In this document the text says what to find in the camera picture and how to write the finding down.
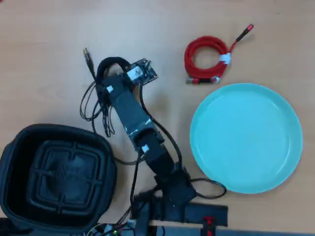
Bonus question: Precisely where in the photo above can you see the red charging cable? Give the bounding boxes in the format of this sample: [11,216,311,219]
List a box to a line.
[184,24,255,86]

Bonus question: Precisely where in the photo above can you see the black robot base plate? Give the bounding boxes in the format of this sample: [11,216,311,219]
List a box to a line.
[134,193,228,227]

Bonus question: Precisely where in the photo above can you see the black plastic bowl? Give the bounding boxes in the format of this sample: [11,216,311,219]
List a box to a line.
[0,123,118,231]

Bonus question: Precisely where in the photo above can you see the green round bowl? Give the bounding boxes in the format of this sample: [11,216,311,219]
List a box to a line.
[189,83,303,194]

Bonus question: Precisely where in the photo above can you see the thick black camera cable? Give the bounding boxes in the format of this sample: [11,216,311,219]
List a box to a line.
[139,85,227,199]

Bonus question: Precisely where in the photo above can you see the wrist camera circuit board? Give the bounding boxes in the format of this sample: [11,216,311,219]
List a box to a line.
[126,58,159,86]

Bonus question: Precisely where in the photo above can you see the red and black clamp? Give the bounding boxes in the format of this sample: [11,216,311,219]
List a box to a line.
[200,215,217,236]

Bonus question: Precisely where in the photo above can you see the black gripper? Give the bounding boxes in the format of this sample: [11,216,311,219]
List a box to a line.
[99,74,135,101]

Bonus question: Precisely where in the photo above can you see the controller board with wires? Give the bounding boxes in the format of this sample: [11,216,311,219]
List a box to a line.
[85,220,136,236]

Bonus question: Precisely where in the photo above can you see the black table clamp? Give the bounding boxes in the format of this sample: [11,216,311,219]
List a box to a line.
[134,203,151,236]

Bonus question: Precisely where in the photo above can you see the black charging cable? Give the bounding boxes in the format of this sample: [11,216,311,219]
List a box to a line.
[83,48,130,86]

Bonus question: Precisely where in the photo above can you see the thin black servo wires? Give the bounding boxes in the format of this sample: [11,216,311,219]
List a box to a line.
[78,80,138,166]

